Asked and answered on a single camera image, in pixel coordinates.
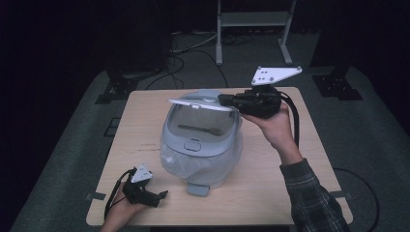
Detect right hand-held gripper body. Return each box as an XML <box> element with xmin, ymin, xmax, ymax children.
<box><xmin>225</xmin><ymin>66</ymin><xmax>304</xmax><ymax>120</ymax></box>

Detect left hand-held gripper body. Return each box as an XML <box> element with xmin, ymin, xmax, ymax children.
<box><xmin>121</xmin><ymin>163</ymin><xmax>161</xmax><ymax>208</ymax></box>

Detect grey plastic fork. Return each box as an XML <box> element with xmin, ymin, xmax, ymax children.
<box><xmin>177</xmin><ymin>124</ymin><xmax>224</xmax><ymax>137</ymax></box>

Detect grey pedal trash can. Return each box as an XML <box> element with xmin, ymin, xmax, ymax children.
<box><xmin>159</xmin><ymin>89</ymin><xmax>245</xmax><ymax>197</ymax></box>

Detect person's left hand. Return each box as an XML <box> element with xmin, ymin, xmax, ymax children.
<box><xmin>100</xmin><ymin>185</ymin><xmax>148</xmax><ymax>232</ymax></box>

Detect person's right hand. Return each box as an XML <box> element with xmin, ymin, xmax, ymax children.
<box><xmin>241</xmin><ymin>101</ymin><xmax>300</xmax><ymax>155</ymax></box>

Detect clear plastic bin liner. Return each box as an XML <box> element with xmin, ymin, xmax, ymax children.
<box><xmin>160</xmin><ymin>134</ymin><xmax>244</xmax><ymax>189</ymax></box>

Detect grey tape strip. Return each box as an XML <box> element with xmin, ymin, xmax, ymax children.
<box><xmin>85</xmin><ymin>191</ymin><xmax>107</xmax><ymax>201</ymax></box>
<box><xmin>330</xmin><ymin>190</ymin><xmax>354</xmax><ymax>199</ymax></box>

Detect black stand base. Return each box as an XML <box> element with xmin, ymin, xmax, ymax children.
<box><xmin>311</xmin><ymin>66</ymin><xmax>364</xmax><ymax>102</ymax></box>
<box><xmin>95</xmin><ymin>69</ymin><xmax>162</xmax><ymax>105</ymax></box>

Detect white metal stand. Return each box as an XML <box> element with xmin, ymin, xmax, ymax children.
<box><xmin>215</xmin><ymin>0</ymin><xmax>298</xmax><ymax>67</ymax></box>

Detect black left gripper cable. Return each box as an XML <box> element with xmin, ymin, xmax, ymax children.
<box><xmin>104</xmin><ymin>167</ymin><xmax>137</xmax><ymax>220</ymax></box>

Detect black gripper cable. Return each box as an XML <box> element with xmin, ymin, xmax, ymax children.
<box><xmin>104</xmin><ymin>167</ymin><xmax>137</xmax><ymax>220</ymax></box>
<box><xmin>279</xmin><ymin>91</ymin><xmax>381</xmax><ymax>232</ymax></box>

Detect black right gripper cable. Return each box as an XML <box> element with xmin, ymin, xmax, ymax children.
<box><xmin>279</xmin><ymin>91</ymin><xmax>381</xmax><ymax>232</ymax></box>

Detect black floor cables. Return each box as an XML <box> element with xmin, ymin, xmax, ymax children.
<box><xmin>144</xmin><ymin>32</ymin><xmax>254</xmax><ymax>91</ymax></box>

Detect white floor cable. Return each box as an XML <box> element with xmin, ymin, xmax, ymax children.
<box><xmin>170</xmin><ymin>31</ymin><xmax>219</xmax><ymax>54</ymax></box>

